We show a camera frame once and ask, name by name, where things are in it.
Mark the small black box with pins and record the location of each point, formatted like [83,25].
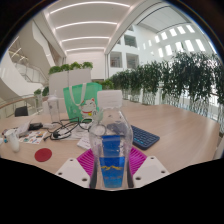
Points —
[35,126]

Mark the white mug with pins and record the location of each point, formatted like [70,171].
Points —
[13,141]

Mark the green tote bag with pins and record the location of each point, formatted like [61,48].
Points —
[75,100]

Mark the row of green plants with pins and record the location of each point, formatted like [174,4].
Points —
[186,76]

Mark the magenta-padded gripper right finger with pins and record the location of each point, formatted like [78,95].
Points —
[150,170]

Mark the clear blue-labelled water bottle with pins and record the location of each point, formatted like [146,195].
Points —
[111,156]

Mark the clear unlabelled plastic bottle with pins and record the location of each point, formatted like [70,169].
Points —
[54,108]

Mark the white paper packet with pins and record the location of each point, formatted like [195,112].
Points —
[83,141]

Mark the white cabinet with plants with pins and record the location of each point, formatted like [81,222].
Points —
[70,76]

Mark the black chair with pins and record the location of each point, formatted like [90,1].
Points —
[21,111]

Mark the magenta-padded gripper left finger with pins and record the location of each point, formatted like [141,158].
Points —
[71,171]

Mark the flat round red coaster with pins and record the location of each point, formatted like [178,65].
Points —
[43,155]

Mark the colourful sticker sheet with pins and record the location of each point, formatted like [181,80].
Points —
[33,136]

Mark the white chair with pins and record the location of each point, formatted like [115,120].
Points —
[45,106]

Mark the potted green plants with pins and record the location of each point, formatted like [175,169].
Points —
[41,91]

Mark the low shelf with plants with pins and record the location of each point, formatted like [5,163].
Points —
[106,85]

